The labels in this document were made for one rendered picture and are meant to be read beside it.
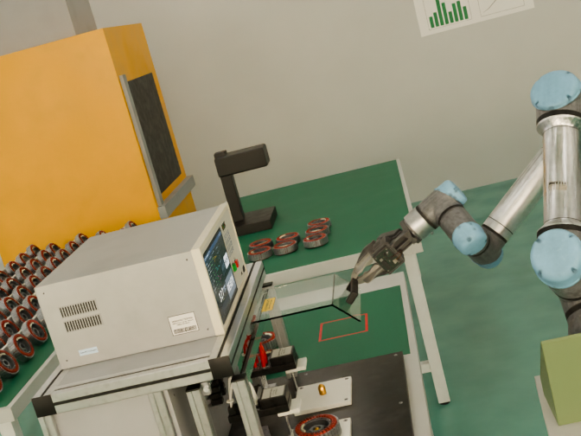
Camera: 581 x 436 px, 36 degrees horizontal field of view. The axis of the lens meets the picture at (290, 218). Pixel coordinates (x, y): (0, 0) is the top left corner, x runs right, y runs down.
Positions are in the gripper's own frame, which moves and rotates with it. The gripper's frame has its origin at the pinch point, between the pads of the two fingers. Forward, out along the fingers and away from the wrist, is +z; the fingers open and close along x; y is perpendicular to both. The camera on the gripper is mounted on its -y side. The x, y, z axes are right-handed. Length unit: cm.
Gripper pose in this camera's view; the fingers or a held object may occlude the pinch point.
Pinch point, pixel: (354, 278)
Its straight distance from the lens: 230.9
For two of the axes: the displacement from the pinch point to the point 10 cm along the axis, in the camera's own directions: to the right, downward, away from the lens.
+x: 7.0, 7.0, 1.2
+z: -7.1, 6.7, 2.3
